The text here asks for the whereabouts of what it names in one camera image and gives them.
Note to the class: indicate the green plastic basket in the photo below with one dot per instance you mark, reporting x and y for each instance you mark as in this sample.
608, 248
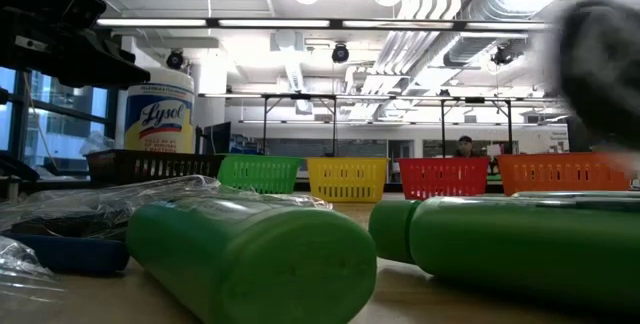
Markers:
260, 174

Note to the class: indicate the long ceiling light strip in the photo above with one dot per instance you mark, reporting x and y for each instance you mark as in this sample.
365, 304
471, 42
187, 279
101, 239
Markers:
275, 23

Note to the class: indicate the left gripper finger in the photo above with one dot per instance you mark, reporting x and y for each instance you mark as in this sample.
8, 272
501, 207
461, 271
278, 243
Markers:
110, 69

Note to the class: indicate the orange plastic basket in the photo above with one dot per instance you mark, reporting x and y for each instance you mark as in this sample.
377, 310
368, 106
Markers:
555, 174

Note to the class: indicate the bagged black comb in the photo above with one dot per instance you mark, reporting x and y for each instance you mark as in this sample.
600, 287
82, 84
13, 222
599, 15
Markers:
300, 199

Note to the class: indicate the black ceiling-mounted camera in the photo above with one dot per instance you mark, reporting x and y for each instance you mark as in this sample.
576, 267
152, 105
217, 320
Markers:
175, 59
340, 53
505, 54

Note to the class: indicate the pinkish red plastic basket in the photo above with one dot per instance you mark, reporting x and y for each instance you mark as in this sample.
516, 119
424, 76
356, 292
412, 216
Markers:
442, 178

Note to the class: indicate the yellow plastic basket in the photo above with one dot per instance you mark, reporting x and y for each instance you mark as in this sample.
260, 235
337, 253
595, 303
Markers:
347, 179

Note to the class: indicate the black plastic basket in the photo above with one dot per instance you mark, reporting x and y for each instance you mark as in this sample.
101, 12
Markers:
150, 166

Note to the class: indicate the black metal frame stand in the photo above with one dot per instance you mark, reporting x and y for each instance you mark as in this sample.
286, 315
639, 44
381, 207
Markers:
475, 100
299, 96

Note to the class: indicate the clear utensil packets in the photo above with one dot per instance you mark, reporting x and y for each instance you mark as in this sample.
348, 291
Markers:
20, 269

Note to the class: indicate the Lysol wipes canister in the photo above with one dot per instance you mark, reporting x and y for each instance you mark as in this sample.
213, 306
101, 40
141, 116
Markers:
160, 114

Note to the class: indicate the black computer monitor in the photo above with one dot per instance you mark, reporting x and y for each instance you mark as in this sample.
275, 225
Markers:
575, 139
217, 139

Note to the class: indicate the green travel bottle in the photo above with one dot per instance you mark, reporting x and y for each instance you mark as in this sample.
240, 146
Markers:
500, 249
260, 269
575, 194

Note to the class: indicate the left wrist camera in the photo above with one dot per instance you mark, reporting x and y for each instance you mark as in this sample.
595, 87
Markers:
80, 4

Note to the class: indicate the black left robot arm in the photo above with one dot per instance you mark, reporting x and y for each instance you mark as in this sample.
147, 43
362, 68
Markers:
10, 14

